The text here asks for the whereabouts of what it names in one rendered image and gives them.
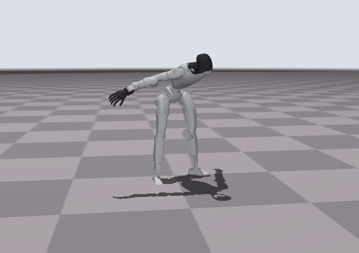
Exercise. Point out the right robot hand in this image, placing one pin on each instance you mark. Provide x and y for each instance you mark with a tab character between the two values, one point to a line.
120	95

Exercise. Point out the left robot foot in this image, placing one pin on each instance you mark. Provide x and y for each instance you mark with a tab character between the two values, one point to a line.
198	172

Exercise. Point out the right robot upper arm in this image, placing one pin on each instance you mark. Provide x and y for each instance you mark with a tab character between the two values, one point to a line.
173	74

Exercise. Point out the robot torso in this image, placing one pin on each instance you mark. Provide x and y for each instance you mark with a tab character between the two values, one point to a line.
174	91

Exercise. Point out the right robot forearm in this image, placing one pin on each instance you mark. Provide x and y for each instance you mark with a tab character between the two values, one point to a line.
142	84

